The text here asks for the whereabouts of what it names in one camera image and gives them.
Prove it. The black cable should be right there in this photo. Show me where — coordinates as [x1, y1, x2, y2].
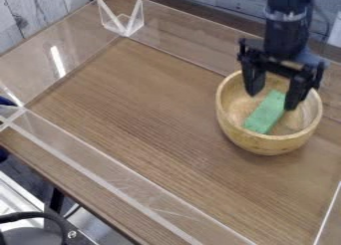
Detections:
[0, 211, 68, 245]

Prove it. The clear acrylic corner bracket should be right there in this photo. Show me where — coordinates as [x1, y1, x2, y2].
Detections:
[98, 0, 144, 37]

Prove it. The brown wooden bowl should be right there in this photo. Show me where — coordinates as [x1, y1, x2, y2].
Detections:
[214, 71, 324, 155]

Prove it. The clear acrylic tray wall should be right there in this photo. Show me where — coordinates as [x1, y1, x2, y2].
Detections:
[0, 0, 341, 245]

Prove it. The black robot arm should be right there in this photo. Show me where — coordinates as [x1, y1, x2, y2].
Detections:
[237, 0, 326, 111]

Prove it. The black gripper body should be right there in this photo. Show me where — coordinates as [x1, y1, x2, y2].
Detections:
[235, 9, 326, 91]

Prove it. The black metal table bracket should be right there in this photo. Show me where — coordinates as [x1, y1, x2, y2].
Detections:
[43, 208, 99, 245]

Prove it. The black table leg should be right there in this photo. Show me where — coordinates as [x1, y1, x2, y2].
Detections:
[50, 188, 66, 213]

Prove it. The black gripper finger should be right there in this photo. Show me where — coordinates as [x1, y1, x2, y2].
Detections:
[241, 60, 266, 97]
[284, 73, 313, 111]

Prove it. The green rectangular block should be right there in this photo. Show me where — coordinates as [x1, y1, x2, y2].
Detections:
[242, 90, 285, 134]

